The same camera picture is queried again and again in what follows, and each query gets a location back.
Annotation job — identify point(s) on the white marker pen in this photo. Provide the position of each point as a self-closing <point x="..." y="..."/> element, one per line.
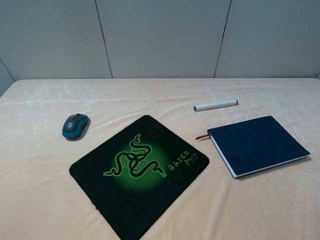
<point x="215" y="105"/>

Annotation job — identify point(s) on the grey and teal computer mouse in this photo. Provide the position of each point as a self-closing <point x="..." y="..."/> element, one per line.
<point x="74" y="126"/>

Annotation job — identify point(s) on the black green Razer mouse pad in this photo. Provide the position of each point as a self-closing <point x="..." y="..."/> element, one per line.
<point x="133" y="177"/>

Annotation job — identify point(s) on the dark blue notebook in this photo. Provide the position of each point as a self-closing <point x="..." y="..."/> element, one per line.
<point x="255" y="145"/>

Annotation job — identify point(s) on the peach tablecloth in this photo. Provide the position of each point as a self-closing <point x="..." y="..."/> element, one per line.
<point x="39" y="200"/>

